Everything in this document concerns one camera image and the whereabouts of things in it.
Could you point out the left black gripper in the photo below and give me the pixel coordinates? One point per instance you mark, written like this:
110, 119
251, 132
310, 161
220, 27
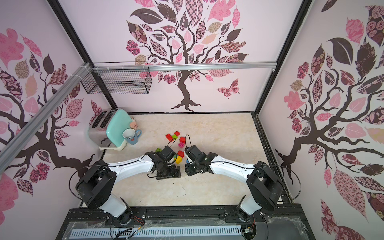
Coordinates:
172, 175

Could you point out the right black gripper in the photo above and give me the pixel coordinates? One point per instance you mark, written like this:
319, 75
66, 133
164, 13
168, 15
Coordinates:
193, 170

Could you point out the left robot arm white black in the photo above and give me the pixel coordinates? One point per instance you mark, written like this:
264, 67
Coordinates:
95, 187

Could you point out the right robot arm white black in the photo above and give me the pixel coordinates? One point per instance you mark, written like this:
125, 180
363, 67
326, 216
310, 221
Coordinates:
266, 187

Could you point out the yellow lego brick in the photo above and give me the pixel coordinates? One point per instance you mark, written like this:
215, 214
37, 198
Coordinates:
178, 160

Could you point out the red long lego brick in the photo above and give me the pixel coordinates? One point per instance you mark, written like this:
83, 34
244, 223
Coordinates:
169, 137

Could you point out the magenta lego brick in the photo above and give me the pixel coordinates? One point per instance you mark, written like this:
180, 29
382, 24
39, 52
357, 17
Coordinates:
181, 145

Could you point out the blue floral mug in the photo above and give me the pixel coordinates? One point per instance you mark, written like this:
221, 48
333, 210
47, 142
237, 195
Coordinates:
132, 136

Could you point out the pink patterned small jar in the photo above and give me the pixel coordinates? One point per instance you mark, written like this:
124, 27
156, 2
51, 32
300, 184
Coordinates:
133, 125

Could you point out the mint green toaster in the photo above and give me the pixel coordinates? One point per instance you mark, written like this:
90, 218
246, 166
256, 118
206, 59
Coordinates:
106, 129

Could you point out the white slotted cable duct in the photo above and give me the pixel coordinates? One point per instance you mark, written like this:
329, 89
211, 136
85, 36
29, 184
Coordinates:
159, 233

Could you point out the black wire basket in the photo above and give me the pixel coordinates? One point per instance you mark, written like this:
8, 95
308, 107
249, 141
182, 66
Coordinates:
118, 78

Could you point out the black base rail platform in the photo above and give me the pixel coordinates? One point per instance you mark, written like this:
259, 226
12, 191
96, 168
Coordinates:
286, 222

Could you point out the aluminium frame rail back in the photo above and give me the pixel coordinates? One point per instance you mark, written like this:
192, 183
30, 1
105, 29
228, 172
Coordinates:
188, 67

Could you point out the aluminium frame rail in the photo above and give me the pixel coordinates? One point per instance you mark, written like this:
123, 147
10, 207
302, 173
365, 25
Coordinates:
188, 67
11, 150

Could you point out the aluminium frame rail left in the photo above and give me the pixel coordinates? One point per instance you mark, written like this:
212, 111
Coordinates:
11, 150

